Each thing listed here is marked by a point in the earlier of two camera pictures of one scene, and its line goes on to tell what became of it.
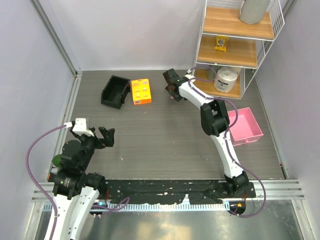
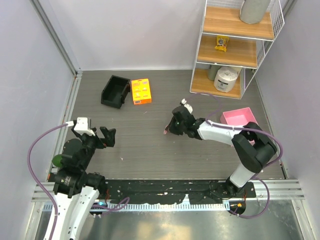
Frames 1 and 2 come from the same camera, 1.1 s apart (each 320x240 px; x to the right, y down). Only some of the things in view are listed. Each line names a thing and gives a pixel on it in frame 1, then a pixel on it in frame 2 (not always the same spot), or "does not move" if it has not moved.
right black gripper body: x=174 y=95 -> x=176 y=127
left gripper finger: x=93 y=130 does not move
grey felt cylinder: x=252 y=11 does not move
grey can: x=211 y=73 does not move
